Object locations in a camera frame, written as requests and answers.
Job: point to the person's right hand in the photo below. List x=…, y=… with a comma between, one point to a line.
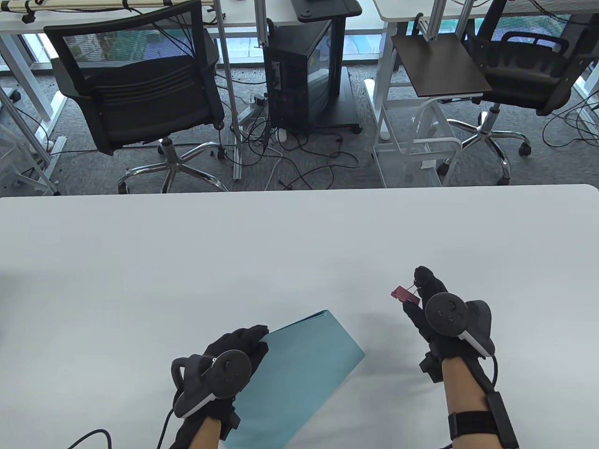
x=433, y=285

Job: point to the person's left hand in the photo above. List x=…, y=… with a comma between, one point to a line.
x=243, y=339

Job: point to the person's left fingers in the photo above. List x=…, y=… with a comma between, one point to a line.
x=252, y=337

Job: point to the person's right thumb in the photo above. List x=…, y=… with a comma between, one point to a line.
x=414, y=314

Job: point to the teal paper folder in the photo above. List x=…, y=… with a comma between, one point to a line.
x=299, y=374

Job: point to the person's right forearm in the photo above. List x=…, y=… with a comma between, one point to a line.
x=463, y=393

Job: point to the person's left forearm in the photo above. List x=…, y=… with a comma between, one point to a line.
x=206, y=435

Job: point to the black right wrist controller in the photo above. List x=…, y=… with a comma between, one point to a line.
x=451, y=314

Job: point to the black wrist controller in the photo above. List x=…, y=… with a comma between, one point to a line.
x=451, y=314
x=224, y=374

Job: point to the black left wrist controller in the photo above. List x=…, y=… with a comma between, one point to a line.
x=224, y=374

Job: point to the white power strip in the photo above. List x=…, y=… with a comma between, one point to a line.
x=250, y=112

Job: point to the black computer tower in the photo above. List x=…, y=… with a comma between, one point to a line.
x=299, y=75

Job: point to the black office chair with armrests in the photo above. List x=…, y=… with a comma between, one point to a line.
x=519, y=70

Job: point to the black mesh office chair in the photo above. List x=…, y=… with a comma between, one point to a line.
x=140, y=93

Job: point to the white metal rack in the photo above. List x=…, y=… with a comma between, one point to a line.
x=23, y=168

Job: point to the white desk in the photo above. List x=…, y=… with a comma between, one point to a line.
x=28, y=23
x=402, y=9

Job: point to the black rolling stand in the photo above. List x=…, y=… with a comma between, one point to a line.
x=327, y=9

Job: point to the beige slatted bar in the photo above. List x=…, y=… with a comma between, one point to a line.
x=70, y=6

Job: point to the aluminium frame post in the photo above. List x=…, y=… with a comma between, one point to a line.
x=229, y=93

